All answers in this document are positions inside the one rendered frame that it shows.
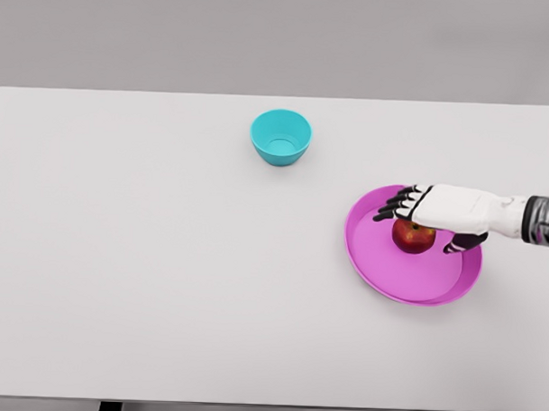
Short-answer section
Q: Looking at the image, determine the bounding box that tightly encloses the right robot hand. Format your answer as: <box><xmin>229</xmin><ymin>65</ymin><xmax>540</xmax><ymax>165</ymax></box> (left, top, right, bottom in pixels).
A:
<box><xmin>371</xmin><ymin>181</ymin><xmax>491</xmax><ymax>256</ymax></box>

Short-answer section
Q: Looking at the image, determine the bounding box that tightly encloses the red apple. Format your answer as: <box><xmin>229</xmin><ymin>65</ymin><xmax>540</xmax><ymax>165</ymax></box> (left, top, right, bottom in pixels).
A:
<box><xmin>391</xmin><ymin>219</ymin><xmax>437</xmax><ymax>256</ymax></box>

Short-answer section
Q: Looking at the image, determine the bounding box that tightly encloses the pink plate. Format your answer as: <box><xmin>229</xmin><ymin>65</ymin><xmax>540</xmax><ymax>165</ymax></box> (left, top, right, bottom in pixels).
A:
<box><xmin>341</xmin><ymin>183</ymin><xmax>486</xmax><ymax>309</ymax></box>

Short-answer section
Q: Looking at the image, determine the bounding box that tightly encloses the blue bowl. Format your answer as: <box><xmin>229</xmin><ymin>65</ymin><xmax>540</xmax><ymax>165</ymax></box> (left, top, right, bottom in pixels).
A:
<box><xmin>249</xmin><ymin>107</ymin><xmax>315</xmax><ymax>169</ymax></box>

